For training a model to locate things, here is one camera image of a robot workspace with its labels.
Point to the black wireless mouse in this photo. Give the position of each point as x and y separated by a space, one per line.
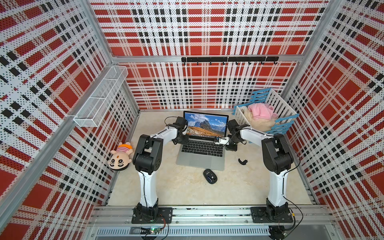
210 176

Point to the black mouse battery cover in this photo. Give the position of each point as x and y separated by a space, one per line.
244 162

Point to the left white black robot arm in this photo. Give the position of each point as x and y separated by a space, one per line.
147 160

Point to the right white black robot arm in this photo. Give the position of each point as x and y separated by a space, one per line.
277 158

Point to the silver open laptop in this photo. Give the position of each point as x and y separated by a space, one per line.
200 151

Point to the cream fluffy cloth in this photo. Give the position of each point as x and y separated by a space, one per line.
262 125

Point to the pink cloth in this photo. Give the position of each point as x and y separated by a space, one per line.
262 111

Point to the white blue slatted crate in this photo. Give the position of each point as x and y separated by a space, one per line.
286 114

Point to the orange plush doll toy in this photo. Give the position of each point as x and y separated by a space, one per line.
121 157

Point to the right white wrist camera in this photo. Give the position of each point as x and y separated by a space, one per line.
221 140

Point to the black wall hook rail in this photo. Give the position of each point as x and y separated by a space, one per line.
262 59

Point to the white wire mesh shelf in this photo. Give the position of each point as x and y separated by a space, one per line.
93 111

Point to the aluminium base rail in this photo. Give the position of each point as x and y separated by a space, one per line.
305 222

